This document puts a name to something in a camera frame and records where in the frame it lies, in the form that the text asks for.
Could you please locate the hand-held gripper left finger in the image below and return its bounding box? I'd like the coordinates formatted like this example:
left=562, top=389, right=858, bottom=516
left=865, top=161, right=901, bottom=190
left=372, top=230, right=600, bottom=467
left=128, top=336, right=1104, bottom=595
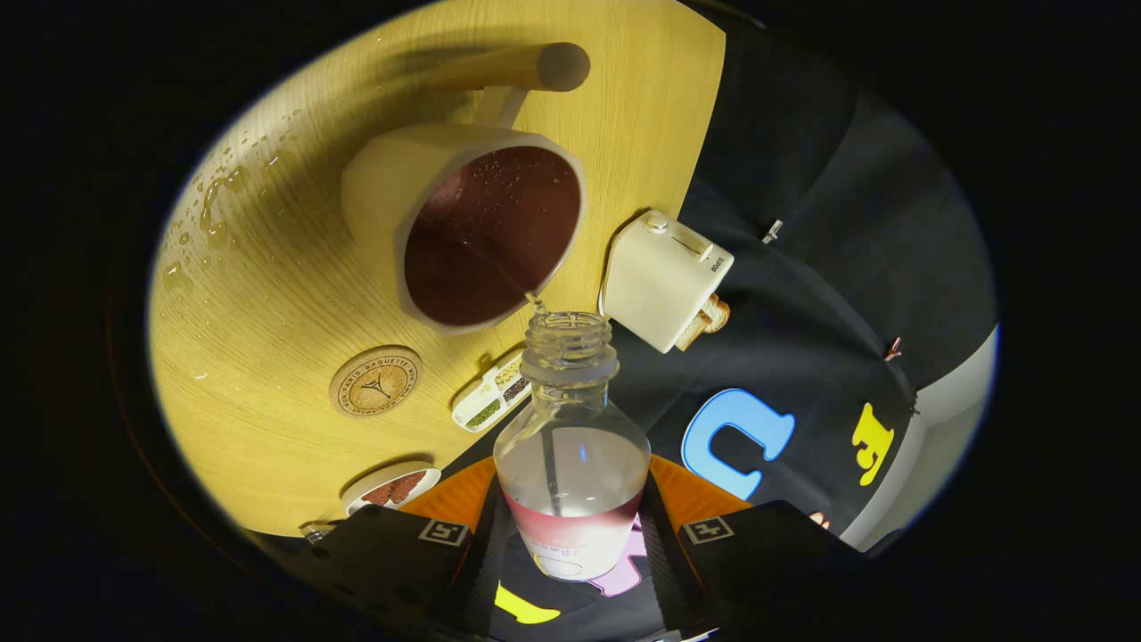
left=267, top=457, right=513, bottom=639

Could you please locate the divided white dish of beans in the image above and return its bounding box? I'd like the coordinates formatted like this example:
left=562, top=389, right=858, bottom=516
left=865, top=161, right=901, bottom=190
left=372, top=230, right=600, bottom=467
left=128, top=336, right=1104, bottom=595
left=451, top=350, right=536, bottom=433

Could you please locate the beige cup with wooden handle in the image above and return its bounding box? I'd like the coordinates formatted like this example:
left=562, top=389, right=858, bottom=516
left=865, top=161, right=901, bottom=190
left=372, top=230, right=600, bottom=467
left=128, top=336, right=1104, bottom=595
left=341, top=43, right=591, bottom=336

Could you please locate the wooden table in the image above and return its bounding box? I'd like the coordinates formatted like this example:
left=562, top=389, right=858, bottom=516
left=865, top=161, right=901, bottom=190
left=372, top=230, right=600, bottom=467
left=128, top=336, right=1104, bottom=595
left=147, top=0, right=727, bottom=540

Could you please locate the round wooden coaster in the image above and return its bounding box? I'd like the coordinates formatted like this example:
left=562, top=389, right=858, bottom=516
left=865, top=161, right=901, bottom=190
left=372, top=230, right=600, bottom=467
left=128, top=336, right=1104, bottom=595
left=329, top=345, right=423, bottom=419

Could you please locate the cream toaster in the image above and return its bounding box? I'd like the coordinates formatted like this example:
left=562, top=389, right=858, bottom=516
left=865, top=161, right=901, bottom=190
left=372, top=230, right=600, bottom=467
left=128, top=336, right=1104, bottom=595
left=599, top=210, right=735, bottom=355

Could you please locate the white round plate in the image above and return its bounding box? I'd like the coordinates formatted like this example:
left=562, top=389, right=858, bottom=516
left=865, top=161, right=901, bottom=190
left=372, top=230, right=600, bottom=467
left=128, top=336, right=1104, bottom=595
left=341, top=461, right=442, bottom=518

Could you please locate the clear juice bottle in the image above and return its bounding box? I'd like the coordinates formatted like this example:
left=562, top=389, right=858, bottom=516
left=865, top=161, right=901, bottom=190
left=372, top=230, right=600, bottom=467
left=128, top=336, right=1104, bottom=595
left=493, top=310, right=652, bottom=582

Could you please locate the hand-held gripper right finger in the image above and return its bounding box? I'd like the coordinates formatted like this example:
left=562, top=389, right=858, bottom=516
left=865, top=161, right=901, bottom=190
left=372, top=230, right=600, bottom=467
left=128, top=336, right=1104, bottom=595
left=637, top=455, right=866, bottom=639

